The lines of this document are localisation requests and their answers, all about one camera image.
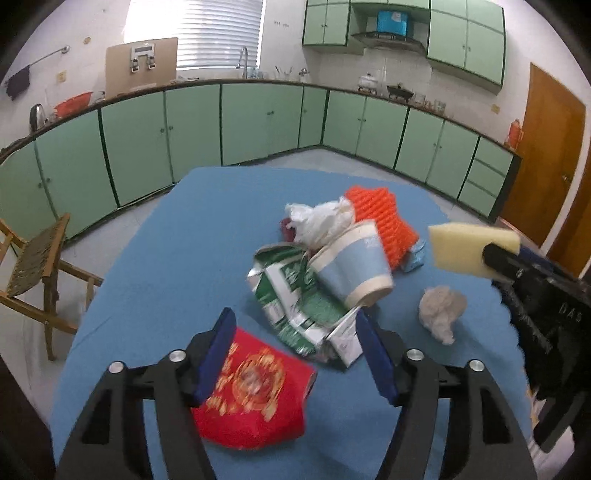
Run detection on crumpled white tissue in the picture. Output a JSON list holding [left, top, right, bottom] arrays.
[[419, 285, 468, 346]]

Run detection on wooden folding chair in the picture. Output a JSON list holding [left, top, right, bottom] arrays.
[[0, 212, 105, 361]]

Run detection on green base cabinets with sink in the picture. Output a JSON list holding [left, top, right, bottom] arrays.
[[0, 79, 329, 287]]

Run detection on brown cardboard board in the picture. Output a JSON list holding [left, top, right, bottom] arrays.
[[105, 37, 179, 100]]

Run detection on white plastic bag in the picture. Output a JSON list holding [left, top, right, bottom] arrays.
[[284, 198, 356, 252]]

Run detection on red printed packet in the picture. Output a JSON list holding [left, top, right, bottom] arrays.
[[191, 327, 318, 450]]

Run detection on light blue packet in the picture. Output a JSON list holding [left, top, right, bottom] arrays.
[[401, 240, 428, 273]]

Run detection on blue foam mat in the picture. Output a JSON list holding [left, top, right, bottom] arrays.
[[48, 166, 536, 480]]

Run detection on blue cream paper cup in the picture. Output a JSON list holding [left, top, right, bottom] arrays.
[[308, 219, 394, 309]]

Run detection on yellow sponge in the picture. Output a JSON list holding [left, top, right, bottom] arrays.
[[428, 223, 522, 280]]

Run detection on crushed green white carton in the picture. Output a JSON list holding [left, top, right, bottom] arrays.
[[245, 244, 365, 370]]

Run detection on range hood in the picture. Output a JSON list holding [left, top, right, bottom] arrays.
[[351, 30, 426, 56]]

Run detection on window blinds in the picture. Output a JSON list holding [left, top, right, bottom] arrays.
[[126, 0, 267, 72]]

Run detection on red basin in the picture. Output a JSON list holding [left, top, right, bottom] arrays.
[[54, 92, 93, 118]]

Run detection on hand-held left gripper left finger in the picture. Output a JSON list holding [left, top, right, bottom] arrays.
[[55, 307, 238, 480]]

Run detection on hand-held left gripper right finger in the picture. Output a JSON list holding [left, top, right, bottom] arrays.
[[355, 311, 539, 480]]

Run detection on row of glass jars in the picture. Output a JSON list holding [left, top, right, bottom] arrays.
[[413, 92, 447, 112]]

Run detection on metal towel rail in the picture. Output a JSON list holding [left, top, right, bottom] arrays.
[[21, 45, 71, 70]]

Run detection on green base cabinets with drawers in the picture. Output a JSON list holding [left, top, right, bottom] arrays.
[[321, 87, 522, 224]]

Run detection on dark cloth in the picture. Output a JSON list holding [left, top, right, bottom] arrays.
[[4, 66, 32, 101]]

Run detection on blue box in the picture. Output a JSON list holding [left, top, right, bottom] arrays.
[[376, 10, 411, 37]]

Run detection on brown wooden door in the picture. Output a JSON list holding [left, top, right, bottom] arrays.
[[501, 62, 587, 245], [547, 175, 591, 278]]

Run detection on green wall cabinets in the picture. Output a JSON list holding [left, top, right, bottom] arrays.
[[302, 0, 506, 95]]

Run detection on orange foam net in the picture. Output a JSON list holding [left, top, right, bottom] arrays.
[[345, 185, 420, 270]]

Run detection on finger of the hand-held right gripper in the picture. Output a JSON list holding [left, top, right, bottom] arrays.
[[482, 243, 550, 282]]

